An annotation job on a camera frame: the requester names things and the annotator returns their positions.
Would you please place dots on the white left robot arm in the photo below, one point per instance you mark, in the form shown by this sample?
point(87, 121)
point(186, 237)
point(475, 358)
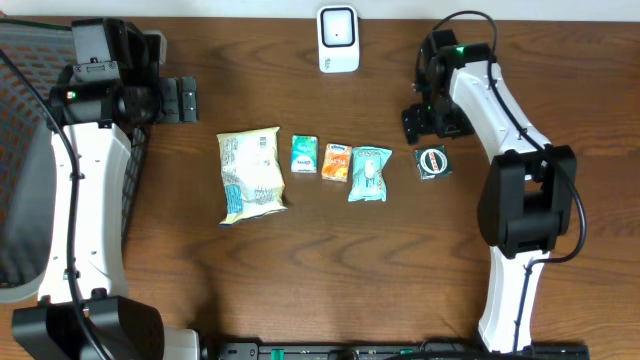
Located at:
point(84, 310)

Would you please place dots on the teal tissue pack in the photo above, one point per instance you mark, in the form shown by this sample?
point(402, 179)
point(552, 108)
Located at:
point(304, 156)

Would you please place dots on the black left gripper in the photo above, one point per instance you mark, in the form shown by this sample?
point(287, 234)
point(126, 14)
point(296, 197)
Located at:
point(170, 100)

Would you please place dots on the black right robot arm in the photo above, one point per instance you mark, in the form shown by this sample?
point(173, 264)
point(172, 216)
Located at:
point(525, 204)

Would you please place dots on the dark green ointment box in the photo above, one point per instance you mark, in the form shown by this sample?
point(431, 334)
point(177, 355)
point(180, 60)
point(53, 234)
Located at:
point(433, 162)

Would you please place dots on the dark grey plastic basket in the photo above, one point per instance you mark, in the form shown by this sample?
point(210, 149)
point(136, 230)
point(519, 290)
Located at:
point(40, 51)

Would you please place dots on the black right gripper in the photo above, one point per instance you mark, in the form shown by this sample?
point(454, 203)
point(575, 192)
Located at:
point(414, 120)

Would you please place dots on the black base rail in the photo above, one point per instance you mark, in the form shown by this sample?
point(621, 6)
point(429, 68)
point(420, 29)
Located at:
point(426, 350)

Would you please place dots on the cream snack bag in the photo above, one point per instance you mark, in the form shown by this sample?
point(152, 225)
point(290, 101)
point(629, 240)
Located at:
point(251, 175)

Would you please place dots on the orange tissue pack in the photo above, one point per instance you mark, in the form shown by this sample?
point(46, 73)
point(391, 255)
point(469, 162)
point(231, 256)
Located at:
point(336, 162)

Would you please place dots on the white barcode scanner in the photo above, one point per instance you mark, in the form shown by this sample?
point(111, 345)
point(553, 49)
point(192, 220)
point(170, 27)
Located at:
point(338, 39)

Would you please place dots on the mint green wipes pack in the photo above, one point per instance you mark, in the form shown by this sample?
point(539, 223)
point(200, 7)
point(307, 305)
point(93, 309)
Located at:
point(367, 180)

